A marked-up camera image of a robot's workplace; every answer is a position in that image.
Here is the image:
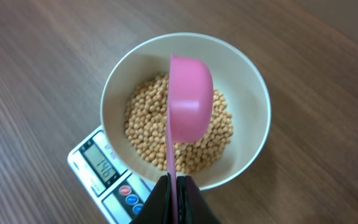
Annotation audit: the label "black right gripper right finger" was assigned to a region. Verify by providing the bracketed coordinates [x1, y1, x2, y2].
[177, 175, 221, 224]

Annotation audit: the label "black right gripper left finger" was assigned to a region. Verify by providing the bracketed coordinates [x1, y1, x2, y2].
[131, 174, 172, 224]

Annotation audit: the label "pink plastic measuring scoop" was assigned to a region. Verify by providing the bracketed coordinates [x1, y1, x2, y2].
[166, 54, 213, 223]

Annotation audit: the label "white digital kitchen scale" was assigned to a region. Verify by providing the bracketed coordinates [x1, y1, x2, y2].
[67, 126, 155, 224]

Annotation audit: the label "soybeans in white bowl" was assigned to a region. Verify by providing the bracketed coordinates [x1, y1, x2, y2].
[124, 72, 234, 174]

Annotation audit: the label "white round bowl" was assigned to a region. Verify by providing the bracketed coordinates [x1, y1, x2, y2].
[100, 32, 272, 190]

